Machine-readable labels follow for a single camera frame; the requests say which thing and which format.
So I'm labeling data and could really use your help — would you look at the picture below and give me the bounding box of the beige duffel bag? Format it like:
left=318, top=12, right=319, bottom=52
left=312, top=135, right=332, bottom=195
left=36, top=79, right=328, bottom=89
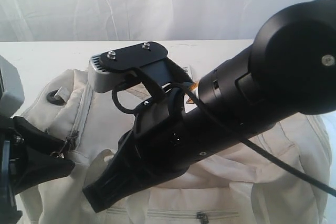
left=20, top=69, right=328, bottom=223

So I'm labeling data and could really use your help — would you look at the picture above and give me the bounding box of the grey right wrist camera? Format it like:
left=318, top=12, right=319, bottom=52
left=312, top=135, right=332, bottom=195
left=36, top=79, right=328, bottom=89
left=88, top=41, right=171, bottom=93

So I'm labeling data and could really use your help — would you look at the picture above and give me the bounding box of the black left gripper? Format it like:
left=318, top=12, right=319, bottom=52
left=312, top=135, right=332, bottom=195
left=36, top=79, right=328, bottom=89
left=1, top=116, right=75, bottom=214

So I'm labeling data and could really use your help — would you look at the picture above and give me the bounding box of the white paper hang tag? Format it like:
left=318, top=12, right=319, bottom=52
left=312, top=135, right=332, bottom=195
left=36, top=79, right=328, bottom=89
left=182, top=65, right=194, bottom=81

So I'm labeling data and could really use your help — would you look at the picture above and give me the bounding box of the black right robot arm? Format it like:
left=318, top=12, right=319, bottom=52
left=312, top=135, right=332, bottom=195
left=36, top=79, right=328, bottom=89
left=83, top=0, right=335, bottom=212

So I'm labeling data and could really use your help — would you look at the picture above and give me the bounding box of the brass key ring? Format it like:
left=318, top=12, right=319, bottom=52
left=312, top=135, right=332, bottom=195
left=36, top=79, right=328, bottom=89
left=51, top=148, right=66, bottom=159

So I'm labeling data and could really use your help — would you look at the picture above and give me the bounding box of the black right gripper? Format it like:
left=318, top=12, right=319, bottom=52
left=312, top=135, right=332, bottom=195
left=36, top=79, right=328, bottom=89
left=82, top=87, right=210, bottom=213

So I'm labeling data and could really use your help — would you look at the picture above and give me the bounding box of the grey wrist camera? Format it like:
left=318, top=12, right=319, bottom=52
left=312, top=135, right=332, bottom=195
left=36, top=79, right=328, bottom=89
left=88, top=41, right=171, bottom=93
left=1, top=56, right=25, bottom=118

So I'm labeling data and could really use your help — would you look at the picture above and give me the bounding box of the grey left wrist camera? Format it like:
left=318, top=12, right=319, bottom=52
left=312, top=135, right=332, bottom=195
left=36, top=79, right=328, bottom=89
left=1, top=56, right=25, bottom=118

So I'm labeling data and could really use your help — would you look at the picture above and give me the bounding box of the white backdrop curtain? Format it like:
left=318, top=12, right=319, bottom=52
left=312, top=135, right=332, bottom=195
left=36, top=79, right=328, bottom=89
left=1, top=0, right=311, bottom=41

